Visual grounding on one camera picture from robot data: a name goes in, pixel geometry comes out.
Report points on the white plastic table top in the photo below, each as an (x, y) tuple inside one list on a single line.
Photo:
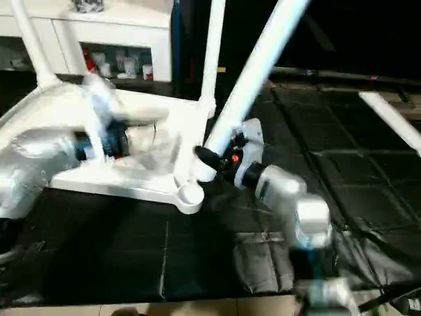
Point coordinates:
[(158, 112)]

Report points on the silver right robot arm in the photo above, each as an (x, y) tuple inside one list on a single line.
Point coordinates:
[(296, 204)]

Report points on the small white cup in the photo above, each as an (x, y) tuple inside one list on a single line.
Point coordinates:
[(147, 71)]

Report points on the red bottle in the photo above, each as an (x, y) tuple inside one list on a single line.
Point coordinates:
[(90, 60)]

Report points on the small tan box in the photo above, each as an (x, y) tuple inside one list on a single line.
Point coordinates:
[(221, 69)]

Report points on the white glass-door cabinet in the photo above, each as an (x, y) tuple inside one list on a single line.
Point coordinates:
[(118, 26)]

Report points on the black work mat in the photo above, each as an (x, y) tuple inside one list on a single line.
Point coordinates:
[(355, 197)]

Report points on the grey crumpled object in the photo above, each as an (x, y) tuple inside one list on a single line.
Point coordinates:
[(90, 4)]

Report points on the white flat strip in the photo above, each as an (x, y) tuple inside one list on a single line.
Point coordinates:
[(395, 118)]

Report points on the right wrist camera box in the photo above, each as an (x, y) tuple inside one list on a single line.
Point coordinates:
[(250, 135)]

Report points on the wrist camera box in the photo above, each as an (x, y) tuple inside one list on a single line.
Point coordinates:
[(102, 108), (250, 135)]

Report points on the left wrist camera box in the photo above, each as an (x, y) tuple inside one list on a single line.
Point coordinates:
[(102, 108)]

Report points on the dark long rail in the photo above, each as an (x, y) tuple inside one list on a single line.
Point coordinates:
[(342, 74)]

